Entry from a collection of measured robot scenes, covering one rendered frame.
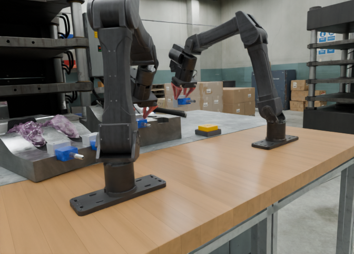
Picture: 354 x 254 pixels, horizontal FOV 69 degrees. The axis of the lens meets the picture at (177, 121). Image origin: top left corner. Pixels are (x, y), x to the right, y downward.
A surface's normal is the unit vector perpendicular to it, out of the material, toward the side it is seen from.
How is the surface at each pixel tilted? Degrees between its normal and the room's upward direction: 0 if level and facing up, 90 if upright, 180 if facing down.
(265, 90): 79
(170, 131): 90
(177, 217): 0
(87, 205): 0
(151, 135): 90
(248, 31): 90
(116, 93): 84
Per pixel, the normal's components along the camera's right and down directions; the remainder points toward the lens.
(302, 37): -0.84, 0.12
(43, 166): 0.80, 0.07
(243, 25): -0.62, 0.16
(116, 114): -0.11, 0.07
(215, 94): 0.58, -0.01
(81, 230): -0.04, -0.98
